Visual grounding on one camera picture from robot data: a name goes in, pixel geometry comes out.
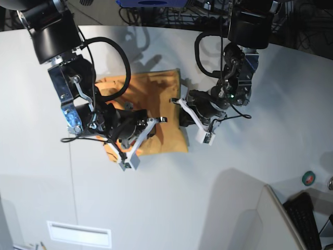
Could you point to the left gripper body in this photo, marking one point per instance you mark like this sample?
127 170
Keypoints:
206 109

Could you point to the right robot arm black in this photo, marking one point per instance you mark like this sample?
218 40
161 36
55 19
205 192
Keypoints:
88 113

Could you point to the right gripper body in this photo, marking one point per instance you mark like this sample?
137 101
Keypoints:
118 127

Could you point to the orange t-shirt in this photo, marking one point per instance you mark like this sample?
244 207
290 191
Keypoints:
152 91

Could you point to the black keyboard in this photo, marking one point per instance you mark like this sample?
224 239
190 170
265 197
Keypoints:
300 211

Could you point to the blue box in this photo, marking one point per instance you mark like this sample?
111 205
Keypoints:
151 3

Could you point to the green tape roll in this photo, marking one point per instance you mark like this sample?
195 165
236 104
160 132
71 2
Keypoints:
308 178

